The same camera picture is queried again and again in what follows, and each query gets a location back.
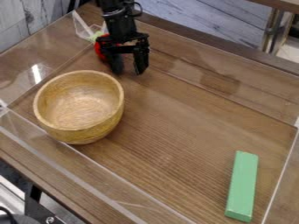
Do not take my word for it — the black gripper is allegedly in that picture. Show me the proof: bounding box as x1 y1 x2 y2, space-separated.
97 32 149 75

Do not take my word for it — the black cable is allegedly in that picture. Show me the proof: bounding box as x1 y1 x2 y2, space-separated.
0 206 21 224

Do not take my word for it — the green rectangular block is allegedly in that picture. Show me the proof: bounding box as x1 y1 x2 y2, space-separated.
224 150 258 222

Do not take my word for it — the wooden bowl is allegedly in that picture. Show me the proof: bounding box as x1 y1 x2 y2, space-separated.
32 70 124 144

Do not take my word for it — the clear acrylic tray wall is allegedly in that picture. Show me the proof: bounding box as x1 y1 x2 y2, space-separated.
0 101 195 224

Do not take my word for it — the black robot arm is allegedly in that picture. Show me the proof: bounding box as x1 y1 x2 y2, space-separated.
95 0 149 74

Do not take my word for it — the clear acrylic corner bracket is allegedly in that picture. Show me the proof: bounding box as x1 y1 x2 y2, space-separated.
71 11 108 43

